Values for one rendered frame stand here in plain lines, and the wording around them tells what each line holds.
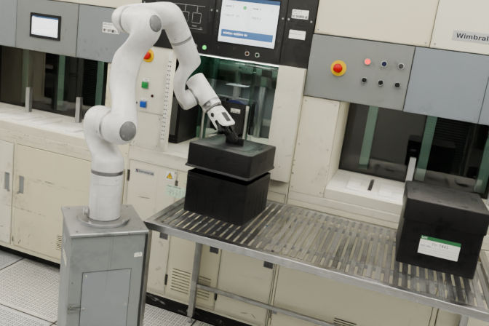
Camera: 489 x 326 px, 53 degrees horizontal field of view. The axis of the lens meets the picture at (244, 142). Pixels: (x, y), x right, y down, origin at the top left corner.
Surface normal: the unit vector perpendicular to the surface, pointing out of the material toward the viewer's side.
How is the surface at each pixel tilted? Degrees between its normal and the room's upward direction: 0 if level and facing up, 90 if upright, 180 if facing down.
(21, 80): 90
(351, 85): 90
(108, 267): 90
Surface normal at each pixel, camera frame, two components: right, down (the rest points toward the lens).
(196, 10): -0.32, 0.15
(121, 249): 0.44, 0.24
